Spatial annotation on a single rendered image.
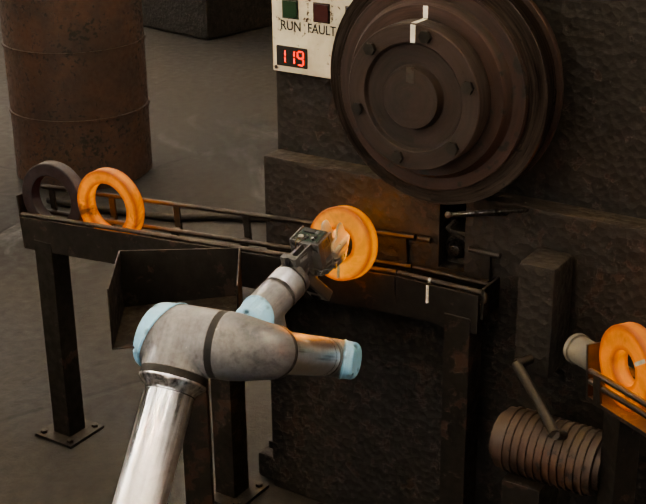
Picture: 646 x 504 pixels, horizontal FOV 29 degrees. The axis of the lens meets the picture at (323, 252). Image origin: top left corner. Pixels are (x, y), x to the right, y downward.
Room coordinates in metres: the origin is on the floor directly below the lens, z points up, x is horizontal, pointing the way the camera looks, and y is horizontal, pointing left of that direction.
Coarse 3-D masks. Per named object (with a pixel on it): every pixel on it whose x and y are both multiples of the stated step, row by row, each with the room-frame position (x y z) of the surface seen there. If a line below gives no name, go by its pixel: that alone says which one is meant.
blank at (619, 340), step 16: (608, 336) 2.01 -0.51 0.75; (624, 336) 1.96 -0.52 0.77; (640, 336) 1.94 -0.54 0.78; (608, 352) 2.00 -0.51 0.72; (624, 352) 1.99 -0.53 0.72; (640, 352) 1.92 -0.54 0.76; (608, 368) 2.00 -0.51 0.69; (624, 368) 1.99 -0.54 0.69; (640, 368) 1.91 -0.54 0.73; (624, 384) 1.96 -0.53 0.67; (640, 384) 1.91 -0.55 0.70
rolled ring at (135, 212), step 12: (108, 168) 2.87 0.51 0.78; (84, 180) 2.88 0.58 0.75; (96, 180) 2.86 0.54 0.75; (108, 180) 2.84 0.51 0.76; (120, 180) 2.82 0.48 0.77; (84, 192) 2.88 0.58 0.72; (120, 192) 2.82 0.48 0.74; (132, 192) 2.81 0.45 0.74; (84, 204) 2.88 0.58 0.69; (132, 204) 2.81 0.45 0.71; (84, 216) 2.89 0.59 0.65; (96, 216) 2.89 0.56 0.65; (132, 216) 2.81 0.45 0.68; (144, 216) 2.83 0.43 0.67; (132, 228) 2.81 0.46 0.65
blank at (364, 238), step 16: (336, 208) 2.45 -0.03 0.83; (352, 208) 2.45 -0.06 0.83; (320, 224) 2.46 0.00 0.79; (336, 224) 2.44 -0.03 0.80; (352, 224) 2.42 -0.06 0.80; (368, 224) 2.42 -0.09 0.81; (352, 240) 2.41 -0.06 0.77; (368, 240) 2.39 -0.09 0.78; (352, 256) 2.40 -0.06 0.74; (368, 256) 2.39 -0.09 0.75; (336, 272) 2.42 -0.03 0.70; (352, 272) 2.40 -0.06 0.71
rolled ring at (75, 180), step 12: (36, 168) 2.97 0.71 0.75; (48, 168) 2.95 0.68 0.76; (60, 168) 2.94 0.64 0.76; (24, 180) 2.99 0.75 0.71; (36, 180) 2.97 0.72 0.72; (60, 180) 2.93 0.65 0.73; (72, 180) 2.92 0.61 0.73; (24, 192) 2.99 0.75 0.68; (36, 192) 2.99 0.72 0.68; (72, 192) 2.92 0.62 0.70; (36, 204) 2.98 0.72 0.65; (72, 204) 2.92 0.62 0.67; (72, 216) 2.92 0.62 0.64
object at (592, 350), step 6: (600, 342) 2.04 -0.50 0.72; (588, 348) 2.02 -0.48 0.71; (594, 348) 2.03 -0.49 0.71; (588, 354) 2.02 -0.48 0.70; (594, 354) 2.03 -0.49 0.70; (588, 360) 2.02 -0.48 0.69; (594, 360) 2.03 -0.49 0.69; (588, 366) 2.02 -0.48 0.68; (594, 366) 2.03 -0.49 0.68; (600, 372) 2.03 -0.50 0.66; (588, 378) 2.02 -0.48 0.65; (588, 384) 2.02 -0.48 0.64; (588, 390) 2.02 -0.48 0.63
